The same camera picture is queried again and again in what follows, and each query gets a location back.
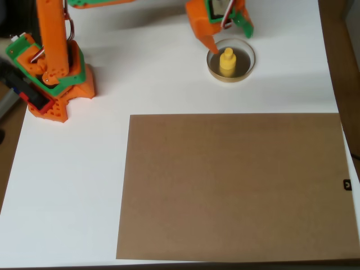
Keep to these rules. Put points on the yellow plastic peg piece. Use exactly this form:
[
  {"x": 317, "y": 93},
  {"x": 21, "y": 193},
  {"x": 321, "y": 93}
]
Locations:
[{"x": 227, "y": 63}]

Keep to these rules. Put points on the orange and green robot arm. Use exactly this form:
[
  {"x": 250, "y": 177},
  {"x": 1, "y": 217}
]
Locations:
[{"x": 52, "y": 42}]

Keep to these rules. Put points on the orange robot base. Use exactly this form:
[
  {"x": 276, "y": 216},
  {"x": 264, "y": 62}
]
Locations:
[{"x": 84, "y": 90}]

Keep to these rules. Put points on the round shallow dish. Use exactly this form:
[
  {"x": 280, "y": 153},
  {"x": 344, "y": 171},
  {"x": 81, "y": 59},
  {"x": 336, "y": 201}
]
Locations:
[{"x": 244, "y": 60}]

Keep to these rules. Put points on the white paper sheet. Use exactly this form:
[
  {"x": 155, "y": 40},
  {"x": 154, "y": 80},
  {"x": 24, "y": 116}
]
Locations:
[{"x": 253, "y": 95}]

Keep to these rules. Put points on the brown cardboard mat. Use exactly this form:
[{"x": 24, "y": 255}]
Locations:
[{"x": 233, "y": 185}]

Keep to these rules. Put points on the black and red controller box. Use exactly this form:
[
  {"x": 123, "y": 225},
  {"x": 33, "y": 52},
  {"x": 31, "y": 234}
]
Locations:
[{"x": 31, "y": 94}]

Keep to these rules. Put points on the small black tag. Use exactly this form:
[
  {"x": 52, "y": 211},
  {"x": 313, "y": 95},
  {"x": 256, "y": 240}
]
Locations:
[{"x": 347, "y": 186}]

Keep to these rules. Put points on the grey metal clamp bar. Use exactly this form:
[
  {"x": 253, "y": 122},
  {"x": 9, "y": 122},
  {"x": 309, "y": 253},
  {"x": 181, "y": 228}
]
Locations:
[{"x": 8, "y": 102}]

